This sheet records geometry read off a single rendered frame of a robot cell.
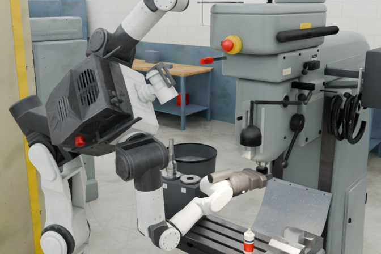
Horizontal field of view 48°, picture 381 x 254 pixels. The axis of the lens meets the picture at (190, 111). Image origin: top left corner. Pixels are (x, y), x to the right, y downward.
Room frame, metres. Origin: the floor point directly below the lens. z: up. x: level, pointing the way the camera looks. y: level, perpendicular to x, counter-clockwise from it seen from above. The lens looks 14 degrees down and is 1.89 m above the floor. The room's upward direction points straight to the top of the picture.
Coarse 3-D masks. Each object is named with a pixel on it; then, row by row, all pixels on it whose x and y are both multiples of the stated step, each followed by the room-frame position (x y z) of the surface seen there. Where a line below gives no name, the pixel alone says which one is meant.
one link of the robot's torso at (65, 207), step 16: (32, 160) 1.44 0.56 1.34; (48, 160) 1.42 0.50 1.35; (80, 160) 1.56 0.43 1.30; (48, 176) 1.42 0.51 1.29; (64, 176) 1.47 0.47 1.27; (80, 176) 1.53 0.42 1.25; (48, 192) 1.45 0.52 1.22; (64, 192) 1.42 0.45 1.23; (80, 192) 1.53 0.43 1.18; (48, 208) 1.46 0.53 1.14; (64, 208) 1.44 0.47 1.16; (80, 208) 1.53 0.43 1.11; (48, 224) 1.47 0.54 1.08; (64, 224) 1.45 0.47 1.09; (80, 224) 1.49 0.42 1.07; (80, 240) 1.47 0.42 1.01
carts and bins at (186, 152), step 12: (180, 144) 3.76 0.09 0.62; (192, 144) 3.77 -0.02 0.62; (204, 144) 3.74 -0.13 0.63; (180, 156) 3.74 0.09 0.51; (192, 156) 3.74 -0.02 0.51; (204, 156) 3.72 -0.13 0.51; (216, 156) 3.53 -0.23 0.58; (180, 168) 3.33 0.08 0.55; (192, 168) 3.32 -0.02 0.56; (204, 168) 3.35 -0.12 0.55
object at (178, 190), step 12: (168, 180) 1.85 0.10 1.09; (180, 180) 1.84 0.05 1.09; (192, 180) 1.82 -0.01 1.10; (168, 192) 1.83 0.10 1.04; (180, 192) 1.80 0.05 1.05; (192, 192) 1.77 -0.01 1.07; (168, 204) 1.83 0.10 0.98; (180, 204) 1.80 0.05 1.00; (168, 216) 1.83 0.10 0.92; (204, 216) 1.84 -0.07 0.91
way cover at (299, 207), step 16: (272, 192) 1.91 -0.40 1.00; (288, 192) 1.87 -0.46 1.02; (304, 192) 1.83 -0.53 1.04; (320, 192) 1.79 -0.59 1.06; (272, 208) 1.88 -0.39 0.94; (288, 208) 1.84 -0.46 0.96; (304, 208) 1.80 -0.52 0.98; (320, 208) 1.76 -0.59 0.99; (256, 224) 1.85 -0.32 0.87; (272, 224) 1.82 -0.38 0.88; (288, 224) 1.78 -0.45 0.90; (304, 224) 1.75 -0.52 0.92; (320, 224) 1.72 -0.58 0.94
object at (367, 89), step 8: (376, 48) 1.62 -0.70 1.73; (368, 56) 1.55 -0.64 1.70; (376, 56) 1.53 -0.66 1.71; (368, 64) 1.54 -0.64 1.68; (376, 64) 1.53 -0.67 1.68; (368, 72) 1.54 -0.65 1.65; (376, 72) 1.52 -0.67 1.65; (368, 80) 1.54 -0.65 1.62; (376, 80) 1.52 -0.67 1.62; (368, 88) 1.54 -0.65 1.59; (376, 88) 1.52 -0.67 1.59; (368, 96) 1.54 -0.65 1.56; (376, 96) 1.52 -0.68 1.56; (368, 104) 1.53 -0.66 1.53; (376, 104) 1.52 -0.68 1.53
